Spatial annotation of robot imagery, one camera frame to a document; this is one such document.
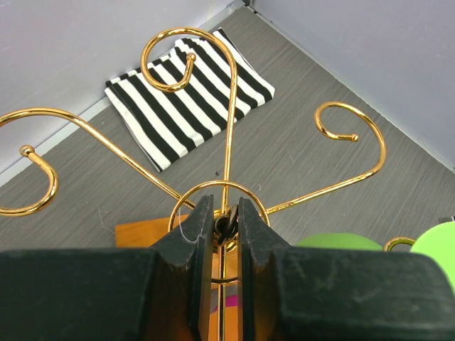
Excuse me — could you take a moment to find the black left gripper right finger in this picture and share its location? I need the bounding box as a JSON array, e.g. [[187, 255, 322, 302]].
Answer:
[[238, 198, 454, 340]]

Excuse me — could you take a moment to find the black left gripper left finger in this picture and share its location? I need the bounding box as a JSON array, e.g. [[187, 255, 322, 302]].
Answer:
[[1, 195, 213, 340]]

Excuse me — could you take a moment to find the green plastic wine glass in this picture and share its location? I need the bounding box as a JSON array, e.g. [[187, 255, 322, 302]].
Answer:
[[296, 219, 454, 286]]

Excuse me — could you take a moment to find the gold wire glass rack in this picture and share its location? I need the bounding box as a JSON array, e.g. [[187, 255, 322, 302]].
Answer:
[[1, 27, 387, 340]]

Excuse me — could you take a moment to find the pink plastic wine glass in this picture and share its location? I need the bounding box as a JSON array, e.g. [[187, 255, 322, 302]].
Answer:
[[225, 295, 239, 308]]

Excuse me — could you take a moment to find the black white striped cloth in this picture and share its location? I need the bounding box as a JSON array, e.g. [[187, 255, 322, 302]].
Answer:
[[104, 27, 276, 173]]

